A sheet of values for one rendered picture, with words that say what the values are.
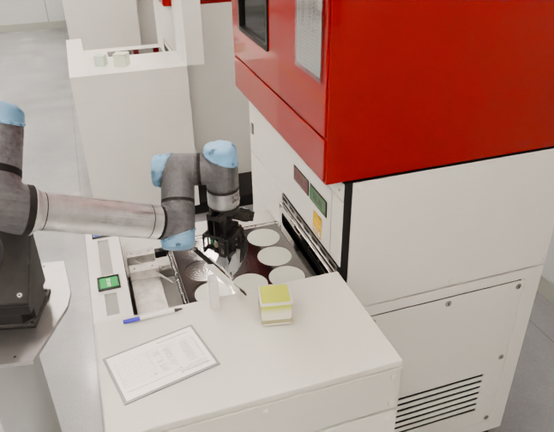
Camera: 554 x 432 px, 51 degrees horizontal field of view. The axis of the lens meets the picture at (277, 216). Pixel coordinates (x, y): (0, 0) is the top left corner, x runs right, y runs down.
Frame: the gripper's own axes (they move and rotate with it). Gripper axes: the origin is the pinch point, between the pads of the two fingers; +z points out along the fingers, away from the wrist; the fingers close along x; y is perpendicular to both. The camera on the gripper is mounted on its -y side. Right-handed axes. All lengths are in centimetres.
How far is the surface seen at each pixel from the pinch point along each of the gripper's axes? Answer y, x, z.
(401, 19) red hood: -23, 32, -60
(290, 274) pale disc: -15.6, 9.0, 9.3
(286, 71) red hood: -30, 1, -43
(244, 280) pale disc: -7.8, -1.2, 9.3
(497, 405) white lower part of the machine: -61, 70, 79
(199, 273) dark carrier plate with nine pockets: -5.5, -14.6, 9.4
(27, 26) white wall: -503, -634, 93
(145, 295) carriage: 7.4, -23.9, 11.3
